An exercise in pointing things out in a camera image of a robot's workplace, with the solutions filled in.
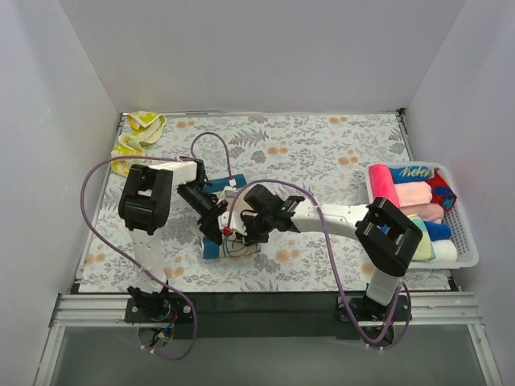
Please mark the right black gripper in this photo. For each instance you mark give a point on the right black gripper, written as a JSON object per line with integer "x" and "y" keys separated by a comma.
{"x": 249, "y": 224}

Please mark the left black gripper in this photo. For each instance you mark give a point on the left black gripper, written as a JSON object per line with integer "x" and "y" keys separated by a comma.
{"x": 212, "y": 222}

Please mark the blue beige Doraemon towel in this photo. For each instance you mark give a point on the blue beige Doraemon towel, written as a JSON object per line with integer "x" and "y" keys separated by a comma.
{"x": 231, "y": 246}

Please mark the yellow lemon print towel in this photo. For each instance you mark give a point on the yellow lemon print towel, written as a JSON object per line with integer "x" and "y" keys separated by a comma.
{"x": 146, "y": 129}

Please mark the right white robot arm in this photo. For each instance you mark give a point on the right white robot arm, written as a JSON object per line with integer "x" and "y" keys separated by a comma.
{"x": 389, "y": 238}

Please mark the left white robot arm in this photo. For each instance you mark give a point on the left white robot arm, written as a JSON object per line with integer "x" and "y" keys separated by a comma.
{"x": 145, "y": 208}

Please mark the floral table mat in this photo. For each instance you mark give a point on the floral table mat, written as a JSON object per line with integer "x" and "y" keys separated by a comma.
{"x": 326, "y": 155}

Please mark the pink rolled towel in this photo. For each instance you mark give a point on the pink rolled towel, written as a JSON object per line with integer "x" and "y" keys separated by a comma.
{"x": 381, "y": 184}

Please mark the pastel checkered rolled towel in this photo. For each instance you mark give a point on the pastel checkered rolled towel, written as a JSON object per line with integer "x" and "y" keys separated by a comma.
{"x": 425, "y": 251}

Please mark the blue rolled towel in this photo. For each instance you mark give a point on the blue rolled towel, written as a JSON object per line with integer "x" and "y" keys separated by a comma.
{"x": 437, "y": 232}

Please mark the red blue printed towel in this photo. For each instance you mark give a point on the red blue printed towel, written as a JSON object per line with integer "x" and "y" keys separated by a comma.
{"x": 418, "y": 185}

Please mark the white rolled towel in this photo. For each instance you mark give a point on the white rolled towel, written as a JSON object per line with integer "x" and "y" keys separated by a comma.
{"x": 444, "y": 251}

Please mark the white plastic basket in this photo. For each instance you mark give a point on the white plastic basket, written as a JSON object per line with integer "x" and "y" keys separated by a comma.
{"x": 461, "y": 235}

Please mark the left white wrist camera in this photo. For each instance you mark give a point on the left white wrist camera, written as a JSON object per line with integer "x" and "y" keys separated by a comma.
{"x": 229, "y": 193}

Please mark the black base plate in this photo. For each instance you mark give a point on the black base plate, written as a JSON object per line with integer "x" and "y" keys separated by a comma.
{"x": 188, "y": 323}

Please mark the aluminium frame rail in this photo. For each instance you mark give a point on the aluminium frame rail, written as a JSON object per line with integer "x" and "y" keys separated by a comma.
{"x": 428, "y": 308}

